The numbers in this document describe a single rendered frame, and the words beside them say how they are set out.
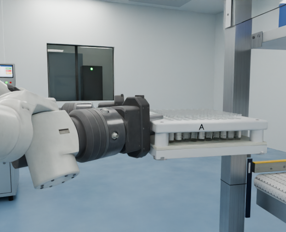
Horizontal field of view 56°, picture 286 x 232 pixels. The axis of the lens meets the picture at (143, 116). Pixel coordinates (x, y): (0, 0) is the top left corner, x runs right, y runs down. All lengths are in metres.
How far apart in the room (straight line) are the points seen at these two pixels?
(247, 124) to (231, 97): 0.31
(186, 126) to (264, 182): 0.46
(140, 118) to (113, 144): 0.09
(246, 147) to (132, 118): 0.25
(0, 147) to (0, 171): 2.66
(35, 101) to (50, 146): 0.06
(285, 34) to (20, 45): 5.16
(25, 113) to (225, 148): 0.39
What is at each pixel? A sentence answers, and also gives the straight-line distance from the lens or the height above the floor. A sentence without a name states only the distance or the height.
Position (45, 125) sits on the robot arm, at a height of 1.06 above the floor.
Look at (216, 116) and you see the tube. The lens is 0.59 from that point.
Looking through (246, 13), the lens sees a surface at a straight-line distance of 0.86.
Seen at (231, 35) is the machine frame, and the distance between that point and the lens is 0.92.
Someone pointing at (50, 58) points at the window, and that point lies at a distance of 5.71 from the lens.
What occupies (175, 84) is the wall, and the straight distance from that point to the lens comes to 6.33.
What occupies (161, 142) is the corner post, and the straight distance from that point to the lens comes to 0.52.
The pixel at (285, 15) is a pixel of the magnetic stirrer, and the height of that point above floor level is 1.31.
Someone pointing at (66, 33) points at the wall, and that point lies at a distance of 5.71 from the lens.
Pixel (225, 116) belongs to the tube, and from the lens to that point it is 0.60.
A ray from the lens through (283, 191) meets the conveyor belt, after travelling 0.87.
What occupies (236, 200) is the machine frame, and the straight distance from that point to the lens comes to 0.97.
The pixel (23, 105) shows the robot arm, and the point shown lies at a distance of 0.35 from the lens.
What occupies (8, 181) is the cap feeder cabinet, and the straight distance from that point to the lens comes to 3.00.
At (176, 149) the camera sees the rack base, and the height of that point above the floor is 0.99.
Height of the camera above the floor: 1.11
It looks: 6 degrees down
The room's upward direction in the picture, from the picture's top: straight up
